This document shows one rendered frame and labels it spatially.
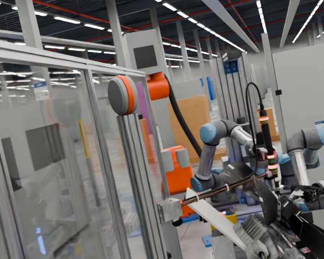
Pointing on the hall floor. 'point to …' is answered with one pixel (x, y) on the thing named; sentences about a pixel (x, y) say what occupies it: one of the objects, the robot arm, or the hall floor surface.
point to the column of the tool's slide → (142, 186)
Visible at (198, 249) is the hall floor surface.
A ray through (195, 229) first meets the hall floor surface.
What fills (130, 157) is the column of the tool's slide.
